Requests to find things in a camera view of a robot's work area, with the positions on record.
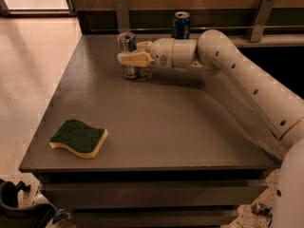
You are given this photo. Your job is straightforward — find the green yellow sponge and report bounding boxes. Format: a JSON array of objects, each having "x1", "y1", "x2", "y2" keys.
[{"x1": 49, "y1": 120, "x2": 108, "y2": 160}]

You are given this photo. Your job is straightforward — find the blue pepsi can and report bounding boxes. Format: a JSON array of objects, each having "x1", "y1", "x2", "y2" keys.
[{"x1": 172, "y1": 11, "x2": 191, "y2": 39}]

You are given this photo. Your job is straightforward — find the grey drawer cabinet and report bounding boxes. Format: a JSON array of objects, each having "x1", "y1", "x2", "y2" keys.
[{"x1": 20, "y1": 35, "x2": 279, "y2": 228}]

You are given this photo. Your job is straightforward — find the right metal bracket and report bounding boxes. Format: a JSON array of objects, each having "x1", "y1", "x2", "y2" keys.
[{"x1": 246, "y1": 0, "x2": 276, "y2": 43}]

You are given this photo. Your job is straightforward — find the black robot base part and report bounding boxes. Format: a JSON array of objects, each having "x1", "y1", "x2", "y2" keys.
[{"x1": 0, "y1": 180, "x2": 68, "y2": 228}]

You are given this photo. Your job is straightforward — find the left metal bracket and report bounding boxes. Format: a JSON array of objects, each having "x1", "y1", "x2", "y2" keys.
[{"x1": 115, "y1": 0, "x2": 130, "y2": 33}]

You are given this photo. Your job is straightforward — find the metal bracket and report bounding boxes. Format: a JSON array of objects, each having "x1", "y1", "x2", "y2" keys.
[
  {"x1": 115, "y1": 0, "x2": 130, "y2": 33},
  {"x1": 246, "y1": 0, "x2": 276, "y2": 43}
]

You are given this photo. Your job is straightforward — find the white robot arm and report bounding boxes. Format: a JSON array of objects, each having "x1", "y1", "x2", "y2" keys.
[{"x1": 118, "y1": 29, "x2": 304, "y2": 228}]

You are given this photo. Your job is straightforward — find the black white striped handle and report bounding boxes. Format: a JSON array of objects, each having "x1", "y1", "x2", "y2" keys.
[{"x1": 251, "y1": 202, "x2": 272, "y2": 217}]

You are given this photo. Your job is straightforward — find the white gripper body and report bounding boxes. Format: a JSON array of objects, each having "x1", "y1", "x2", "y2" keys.
[{"x1": 150, "y1": 38, "x2": 174, "y2": 68}]

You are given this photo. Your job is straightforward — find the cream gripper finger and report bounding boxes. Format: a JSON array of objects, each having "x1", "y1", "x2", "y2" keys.
[
  {"x1": 118, "y1": 51, "x2": 155, "y2": 67},
  {"x1": 136, "y1": 41, "x2": 153, "y2": 51}
]

